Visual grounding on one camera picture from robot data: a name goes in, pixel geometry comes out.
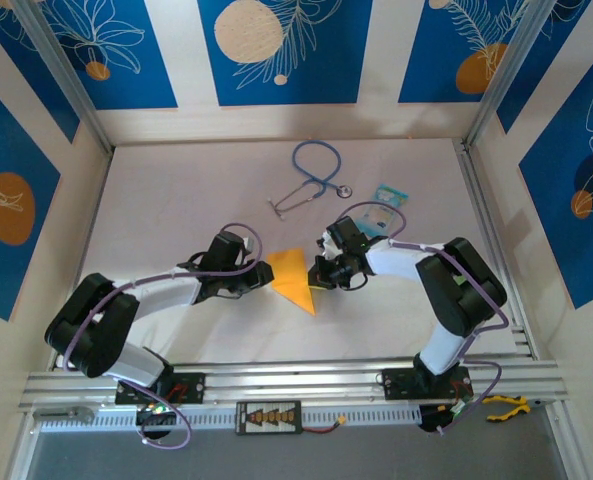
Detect blue stethoscope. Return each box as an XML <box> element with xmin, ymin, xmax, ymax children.
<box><xmin>267</xmin><ymin>140</ymin><xmax>353</xmax><ymax>222</ymax></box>

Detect blue white wipes packet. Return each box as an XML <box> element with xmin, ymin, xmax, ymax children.
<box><xmin>353</xmin><ymin>184</ymin><xmax>410</xmax><ymax>234</ymax></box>

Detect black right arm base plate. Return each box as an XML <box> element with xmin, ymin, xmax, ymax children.
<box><xmin>381</xmin><ymin>368</ymin><xmax>473</xmax><ymax>401</ymax></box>

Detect grey slotted cable duct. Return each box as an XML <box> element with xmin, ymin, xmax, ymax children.
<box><xmin>35</xmin><ymin>403</ymin><xmax>422</xmax><ymax>434</ymax></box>

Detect black power distribution board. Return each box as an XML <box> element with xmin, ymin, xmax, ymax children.
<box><xmin>235</xmin><ymin>400</ymin><xmax>303</xmax><ymax>436</ymax></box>

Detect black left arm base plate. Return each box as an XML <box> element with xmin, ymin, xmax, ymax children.
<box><xmin>114</xmin><ymin>372</ymin><xmax>207</xmax><ymax>406</ymax></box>

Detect orange paper sheet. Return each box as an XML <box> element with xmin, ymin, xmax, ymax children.
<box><xmin>267</xmin><ymin>247</ymin><xmax>318</xmax><ymax>316</ymax></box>

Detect small circuit board green LED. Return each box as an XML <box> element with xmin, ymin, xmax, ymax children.
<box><xmin>135</xmin><ymin>399</ymin><xmax>180</xmax><ymax>427</ymax></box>
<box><xmin>445</xmin><ymin>399</ymin><xmax>475</xmax><ymax>420</ymax></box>

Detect aluminium side rail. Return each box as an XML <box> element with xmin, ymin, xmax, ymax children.
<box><xmin>453</xmin><ymin>139</ymin><xmax>537</xmax><ymax>359</ymax></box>

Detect red black wire yellow plug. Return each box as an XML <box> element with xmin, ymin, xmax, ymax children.
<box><xmin>301</xmin><ymin>417</ymin><xmax>350</xmax><ymax>435</ymax></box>

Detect aluminium corner post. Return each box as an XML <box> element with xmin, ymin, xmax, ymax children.
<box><xmin>463</xmin><ymin>0</ymin><xmax>560</xmax><ymax>149</ymax></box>
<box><xmin>13</xmin><ymin>0</ymin><xmax>115</xmax><ymax>156</ymax></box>

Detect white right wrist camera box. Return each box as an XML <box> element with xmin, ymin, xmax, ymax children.
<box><xmin>319</xmin><ymin>233</ymin><xmax>341</xmax><ymax>260</ymax></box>

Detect yellow black pliers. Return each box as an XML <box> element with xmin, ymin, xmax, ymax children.
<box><xmin>484</xmin><ymin>394</ymin><xmax>553</xmax><ymax>424</ymax></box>

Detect long aluminium frame rail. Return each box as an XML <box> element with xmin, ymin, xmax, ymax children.
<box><xmin>18</xmin><ymin>357</ymin><xmax>570</xmax><ymax>414</ymax></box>

